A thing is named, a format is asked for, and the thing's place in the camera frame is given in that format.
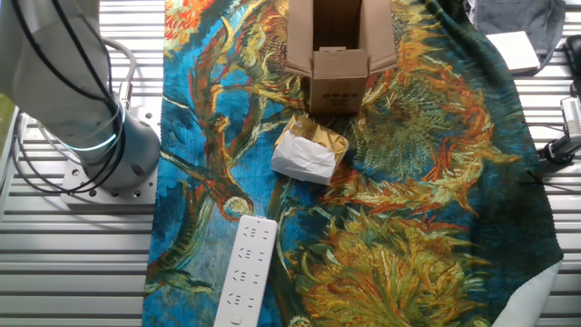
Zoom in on white flat box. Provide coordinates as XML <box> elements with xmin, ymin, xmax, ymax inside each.
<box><xmin>485</xmin><ymin>30</ymin><xmax>542</xmax><ymax>74</ymax></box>

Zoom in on gold and white tissue pack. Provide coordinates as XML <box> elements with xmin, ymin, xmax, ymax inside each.
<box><xmin>270</xmin><ymin>113</ymin><xmax>350</xmax><ymax>187</ymax></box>

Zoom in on sunflower painting cloth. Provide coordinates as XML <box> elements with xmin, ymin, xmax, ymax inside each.
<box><xmin>141</xmin><ymin>0</ymin><xmax>564</xmax><ymax>327</ymax></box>

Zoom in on grey cloth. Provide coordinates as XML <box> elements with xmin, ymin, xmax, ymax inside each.
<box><xmin>466</xmin><ymin>0</ymin><xmax>566</xmax><ymax>77</ymax></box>

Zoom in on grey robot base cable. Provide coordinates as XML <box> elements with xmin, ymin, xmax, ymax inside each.
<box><xmin>100</xmin><ymin>36</ymin><xmax>138</xmax><ymax>113</ymax></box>

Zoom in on silver exterior camera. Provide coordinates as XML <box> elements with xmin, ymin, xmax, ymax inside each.
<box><xmin>559</xmin><ymin>94</ymin><xmax>581</xmax><ymax>137</ymax></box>

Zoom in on grey camera clamp mount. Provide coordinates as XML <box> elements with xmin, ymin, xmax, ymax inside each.
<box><xmin>537</xmin><ymin>133</ymin><xmax>581</xmax><ymax>166</ymax></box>

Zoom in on black cable bundle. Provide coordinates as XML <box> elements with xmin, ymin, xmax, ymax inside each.
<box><xmin>9</xmin><ymin>0</ymin><xmax>127</xmax><ymax>196</ymax></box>

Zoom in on brown cardboard box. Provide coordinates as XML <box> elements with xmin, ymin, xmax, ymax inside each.
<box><xmin>284</xmin><ymin>0</ymin><xmax>400</xmax><ymax>115</ymax></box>

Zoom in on white power strip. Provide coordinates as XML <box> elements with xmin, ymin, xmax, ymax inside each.
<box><xmin>212</xmin><ymin>214</ymin><xmax>279</xmax><ymax>327</ymax></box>

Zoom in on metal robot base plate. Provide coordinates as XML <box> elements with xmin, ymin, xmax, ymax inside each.
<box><xmin>59</xmin><ymin>108</ymin><xmax>161</xmax><ymax>202</ymax></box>

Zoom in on black rounded device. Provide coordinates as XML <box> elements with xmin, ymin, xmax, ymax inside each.
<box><xmin>562</xmin><ymin>34</ymin><xmax>581</xmax><ymax>99</ymax></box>

